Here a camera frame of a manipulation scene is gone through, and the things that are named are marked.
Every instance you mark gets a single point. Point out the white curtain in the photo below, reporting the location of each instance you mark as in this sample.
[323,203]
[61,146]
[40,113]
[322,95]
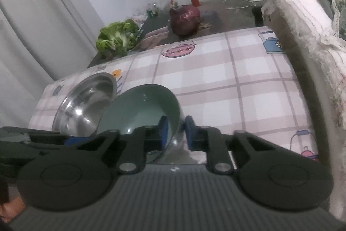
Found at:
[40,17]

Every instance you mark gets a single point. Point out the dark side table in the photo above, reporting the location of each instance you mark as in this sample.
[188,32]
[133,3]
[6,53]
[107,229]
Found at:
[156,22]

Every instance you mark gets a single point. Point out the plaid printed tablecloth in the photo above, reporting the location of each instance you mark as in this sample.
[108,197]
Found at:
[216,79]

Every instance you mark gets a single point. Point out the small toy figure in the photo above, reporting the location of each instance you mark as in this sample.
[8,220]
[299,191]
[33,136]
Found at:
[173,4]

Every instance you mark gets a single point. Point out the green ceramic bowl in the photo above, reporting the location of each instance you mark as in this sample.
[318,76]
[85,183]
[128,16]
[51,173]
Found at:
[135,109]

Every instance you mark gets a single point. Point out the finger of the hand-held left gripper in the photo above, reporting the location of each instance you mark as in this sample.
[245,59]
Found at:
[73,141]
[32,132]

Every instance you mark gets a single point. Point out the green lettuce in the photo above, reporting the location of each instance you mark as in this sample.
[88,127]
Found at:
[116,38]

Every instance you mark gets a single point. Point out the white quilted blanket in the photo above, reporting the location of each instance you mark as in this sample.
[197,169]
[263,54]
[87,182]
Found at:
[294,9]

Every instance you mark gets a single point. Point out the small steel bowl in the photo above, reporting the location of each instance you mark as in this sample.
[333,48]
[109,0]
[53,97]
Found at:
[81,106]

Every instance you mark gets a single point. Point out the pink plastic bag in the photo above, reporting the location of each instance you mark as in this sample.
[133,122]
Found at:
[154,40]

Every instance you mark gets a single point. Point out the small green bottle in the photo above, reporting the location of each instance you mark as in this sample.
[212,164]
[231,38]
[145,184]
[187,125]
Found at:
[149,13]

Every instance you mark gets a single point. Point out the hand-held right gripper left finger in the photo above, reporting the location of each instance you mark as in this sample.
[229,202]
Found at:
[164,133]

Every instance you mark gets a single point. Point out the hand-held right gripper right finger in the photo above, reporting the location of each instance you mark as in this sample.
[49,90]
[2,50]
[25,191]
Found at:
[189,135]

